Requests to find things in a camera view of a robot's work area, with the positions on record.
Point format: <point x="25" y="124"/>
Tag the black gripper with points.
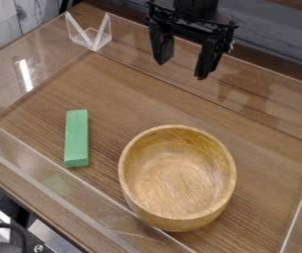
<point x="197" y="21"/>

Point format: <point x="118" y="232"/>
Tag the green rectangular block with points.
<point x="77" y="154"/>

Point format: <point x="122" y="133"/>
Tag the brown wooden bowl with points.
<point x="178" y="176"/>

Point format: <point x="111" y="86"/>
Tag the black metal table frame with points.
<point x="17" y="238"/>

